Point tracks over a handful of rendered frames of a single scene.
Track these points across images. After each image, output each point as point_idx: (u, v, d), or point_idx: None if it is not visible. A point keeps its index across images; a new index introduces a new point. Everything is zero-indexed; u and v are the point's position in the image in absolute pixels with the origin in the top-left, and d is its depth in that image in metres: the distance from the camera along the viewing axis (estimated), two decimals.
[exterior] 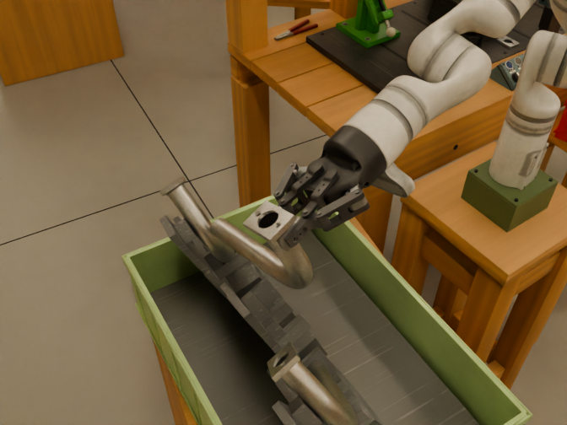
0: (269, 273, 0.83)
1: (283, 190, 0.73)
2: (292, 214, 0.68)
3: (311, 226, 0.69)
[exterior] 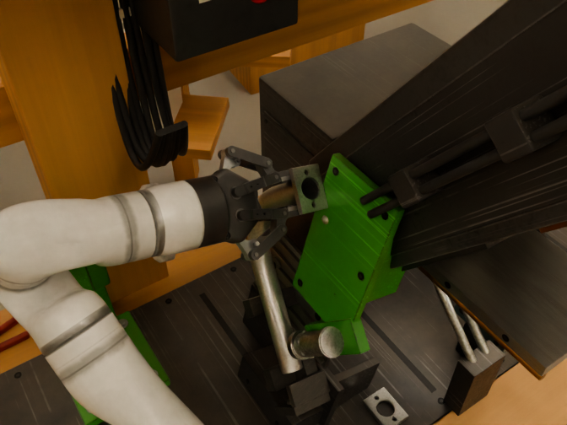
0: (272, 262, 0.84)
1: (277, 228, 0.70)
2: (291, 172, 0.71)
3: (271, 172, 0.72)
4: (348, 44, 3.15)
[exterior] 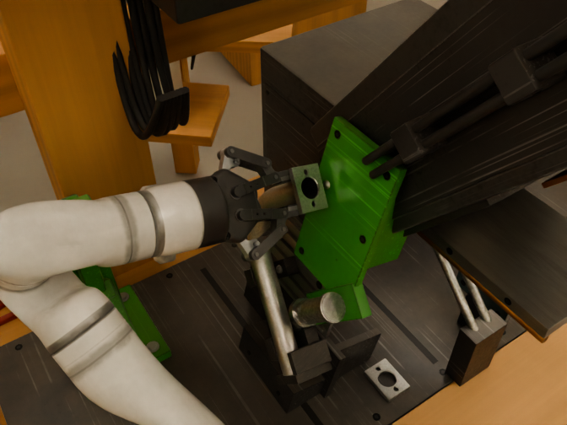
0: (273, 264, 0.84)
1: (277, 227, 0.70)
2: (291, 172, 0.71)
3: (271, 172, 0.73)
4: None
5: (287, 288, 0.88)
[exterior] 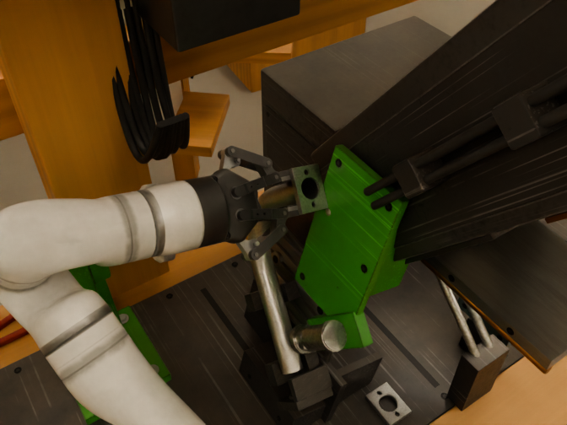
0: (272, 263, 0.84)
1: (277, 228, 0.70)
2: (291, 172, 0.71)
3: (271, 172, 0.72)
4: None
5: (288, 312, 0.88)
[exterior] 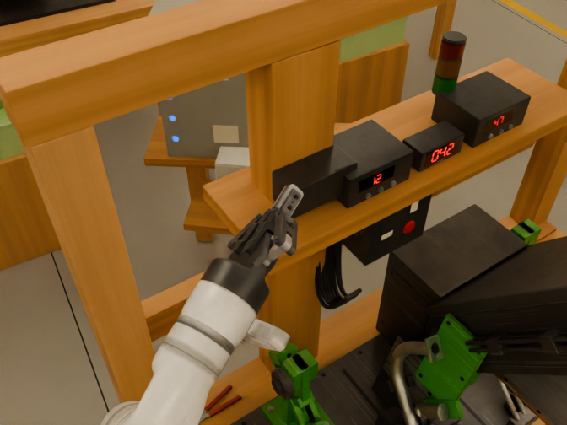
0: (404, 379, 1.47)
1: (276, 219, 0.70)
2: (426, 341, 1.34)
3: None
4: None
5: None
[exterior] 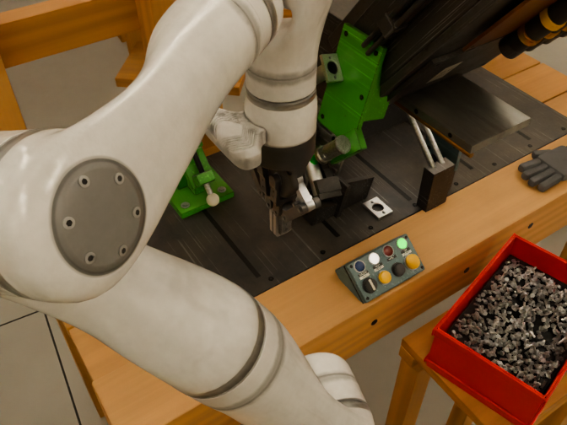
0: None
1: None
2: (321, 56, 1.16)
3: (271, 201, 0.73)
4: None
5: None
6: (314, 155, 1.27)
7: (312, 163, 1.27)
